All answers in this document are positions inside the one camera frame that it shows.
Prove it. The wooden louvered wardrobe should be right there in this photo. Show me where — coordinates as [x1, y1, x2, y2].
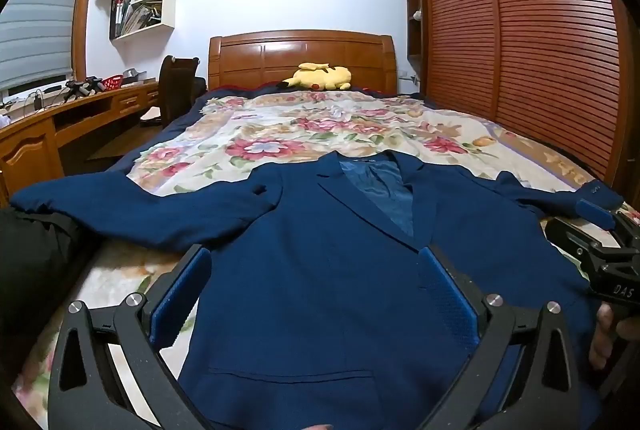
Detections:
[402, 0, 637, 207]

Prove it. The floral blanket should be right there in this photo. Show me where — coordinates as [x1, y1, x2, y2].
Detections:
[15, 90, 603, 417]

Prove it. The dark brown chair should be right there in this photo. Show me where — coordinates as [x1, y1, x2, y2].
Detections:
[158, 55, 207, 129]

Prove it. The navy blue suit jacket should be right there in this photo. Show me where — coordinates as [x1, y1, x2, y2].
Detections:
[9, 150, 626, 430]

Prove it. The black device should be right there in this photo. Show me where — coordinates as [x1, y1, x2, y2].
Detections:
[64, 78, 104, 100]

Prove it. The white wall shelf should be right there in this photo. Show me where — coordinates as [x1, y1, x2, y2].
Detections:
[109, 0, 181, 42]

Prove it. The stack of magazines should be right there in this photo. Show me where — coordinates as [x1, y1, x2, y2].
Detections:
[125, 3, 162, 34]

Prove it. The grey window blind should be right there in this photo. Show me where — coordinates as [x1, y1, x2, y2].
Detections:
[0, 0, 97, 94]

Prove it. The black binder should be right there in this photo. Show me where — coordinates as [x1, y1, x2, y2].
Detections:
[110, 0, 126, 37]

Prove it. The wooden bed headboard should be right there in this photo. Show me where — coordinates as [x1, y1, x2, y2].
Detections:
[207, 29, 399, 94]

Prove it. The black cloth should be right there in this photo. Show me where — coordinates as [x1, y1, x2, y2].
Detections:
[0, 205, 97, 392]

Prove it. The person's right hand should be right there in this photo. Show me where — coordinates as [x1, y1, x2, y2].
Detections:
[589, 301, 640, 372]

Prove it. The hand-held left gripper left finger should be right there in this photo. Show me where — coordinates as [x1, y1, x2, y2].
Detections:
[47, 244, 215, 430]

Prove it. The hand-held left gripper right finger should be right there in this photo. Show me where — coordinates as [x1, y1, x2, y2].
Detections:
[417, 245, 584, 430]

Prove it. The wooden desk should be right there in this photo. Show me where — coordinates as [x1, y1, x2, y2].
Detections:
[0, 78, 164, 207]

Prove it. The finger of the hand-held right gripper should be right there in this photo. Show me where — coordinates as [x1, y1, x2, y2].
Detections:
[574, 196, 640, 242]
[545, 216, 612, 272]

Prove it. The yellow plush toy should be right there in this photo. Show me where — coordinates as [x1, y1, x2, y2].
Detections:
[278, 62, 353, 92]

